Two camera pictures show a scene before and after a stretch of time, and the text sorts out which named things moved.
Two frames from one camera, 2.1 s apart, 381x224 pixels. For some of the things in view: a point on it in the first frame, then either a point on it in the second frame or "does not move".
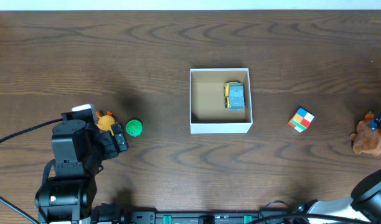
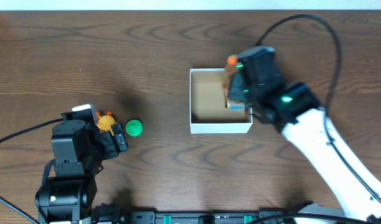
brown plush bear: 366,140 → 230,68
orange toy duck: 105,121 does not move
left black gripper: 112,139 does not move
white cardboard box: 208,113 does not move
